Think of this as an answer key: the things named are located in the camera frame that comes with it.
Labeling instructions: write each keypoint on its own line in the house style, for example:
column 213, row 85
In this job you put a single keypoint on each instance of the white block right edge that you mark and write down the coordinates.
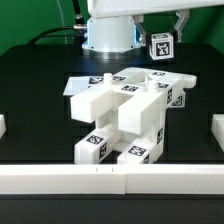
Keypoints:
column 218, row 129

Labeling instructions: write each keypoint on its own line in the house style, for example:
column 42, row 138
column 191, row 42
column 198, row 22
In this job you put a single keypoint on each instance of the white front rail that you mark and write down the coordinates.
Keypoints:
column 112, row 179

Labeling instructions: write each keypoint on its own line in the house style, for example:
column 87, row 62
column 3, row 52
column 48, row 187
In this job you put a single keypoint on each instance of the marker sheet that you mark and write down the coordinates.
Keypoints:
column 75, row 85

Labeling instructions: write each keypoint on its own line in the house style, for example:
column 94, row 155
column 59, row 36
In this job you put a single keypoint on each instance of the white block left edge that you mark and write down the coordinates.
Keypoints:
column 2, row 125

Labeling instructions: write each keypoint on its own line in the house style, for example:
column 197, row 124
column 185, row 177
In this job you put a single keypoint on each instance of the white block edge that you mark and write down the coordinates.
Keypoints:
column 218, row 129
column 2, row 125

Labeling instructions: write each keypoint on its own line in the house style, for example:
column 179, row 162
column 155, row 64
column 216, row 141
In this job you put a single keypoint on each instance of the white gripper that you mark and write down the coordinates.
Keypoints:
column 114, row 8

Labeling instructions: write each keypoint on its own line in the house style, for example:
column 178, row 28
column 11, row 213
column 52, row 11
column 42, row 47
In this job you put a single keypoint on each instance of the white chair back frame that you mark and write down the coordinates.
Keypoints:
column 131, row 84

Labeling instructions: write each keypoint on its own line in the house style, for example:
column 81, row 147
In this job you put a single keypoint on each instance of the white tagged cube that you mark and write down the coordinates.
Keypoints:
column 162, row 46
column 180, row 101

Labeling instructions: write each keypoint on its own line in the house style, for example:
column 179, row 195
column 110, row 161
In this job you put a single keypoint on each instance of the white chair seat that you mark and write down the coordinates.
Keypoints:
column 137, row 120

